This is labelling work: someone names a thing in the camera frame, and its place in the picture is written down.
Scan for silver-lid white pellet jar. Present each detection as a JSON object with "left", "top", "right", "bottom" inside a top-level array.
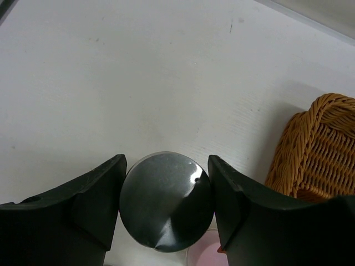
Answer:
[{"left": 119, "top": 151, "right": 215, "bottom": 253}]

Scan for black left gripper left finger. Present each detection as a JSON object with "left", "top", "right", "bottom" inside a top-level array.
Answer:
[{"left": 1, "top": 155, "right": 127, "bottom": 265}]

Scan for pink-cap seasoning bottle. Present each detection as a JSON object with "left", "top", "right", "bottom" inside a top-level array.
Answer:
[{"left": 186, "top": 229, "right": 228, "bottom": 266}]

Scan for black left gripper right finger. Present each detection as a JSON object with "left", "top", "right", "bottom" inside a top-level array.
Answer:
[{"left": 208, "top": 155, "right": 354, "bottom": 265}]

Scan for brown wicker divided basket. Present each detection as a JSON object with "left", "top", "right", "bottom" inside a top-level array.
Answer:
[{"left": 265, "top": 93, "right": 354, "bottom": 202}]

